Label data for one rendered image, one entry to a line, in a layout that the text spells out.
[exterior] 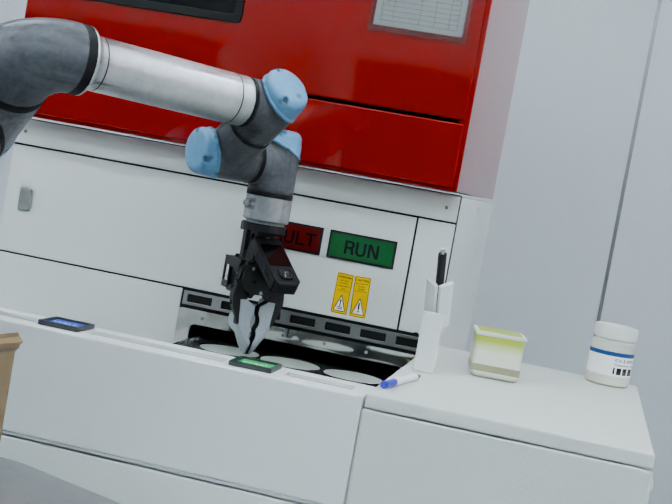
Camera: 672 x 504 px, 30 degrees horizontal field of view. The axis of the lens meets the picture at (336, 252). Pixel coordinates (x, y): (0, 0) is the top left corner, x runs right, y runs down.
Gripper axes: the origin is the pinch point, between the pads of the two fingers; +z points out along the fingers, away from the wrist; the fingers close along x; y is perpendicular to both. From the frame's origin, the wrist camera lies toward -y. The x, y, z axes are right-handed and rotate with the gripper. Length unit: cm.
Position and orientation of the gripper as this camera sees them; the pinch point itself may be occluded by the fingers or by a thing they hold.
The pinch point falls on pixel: (248, 347)
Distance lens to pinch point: 203.1
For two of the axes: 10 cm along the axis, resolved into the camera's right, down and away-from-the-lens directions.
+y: -4.8, -1.4, 8.7
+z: -1.8, 9.8, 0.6
